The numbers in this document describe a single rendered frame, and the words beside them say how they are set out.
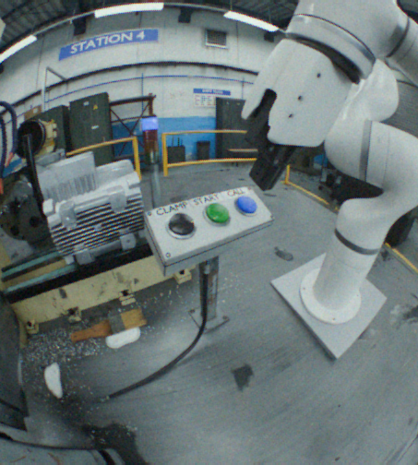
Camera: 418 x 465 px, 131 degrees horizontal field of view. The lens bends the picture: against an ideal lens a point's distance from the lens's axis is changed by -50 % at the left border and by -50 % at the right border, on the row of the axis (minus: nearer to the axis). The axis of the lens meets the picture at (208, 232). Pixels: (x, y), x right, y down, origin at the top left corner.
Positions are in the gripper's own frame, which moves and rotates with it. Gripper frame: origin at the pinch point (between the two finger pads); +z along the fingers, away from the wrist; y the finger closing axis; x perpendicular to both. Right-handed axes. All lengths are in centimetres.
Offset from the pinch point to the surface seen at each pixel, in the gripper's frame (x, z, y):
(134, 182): -16.1, 13.2, 11.8
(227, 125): -381, 194, -323
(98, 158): -290, 184, 21
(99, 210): -14.2, 16.1, 19.6
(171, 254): 2.9, 6.7, 12.6
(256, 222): 2.9, 6.7, 0.4
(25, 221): -37, 34, 50
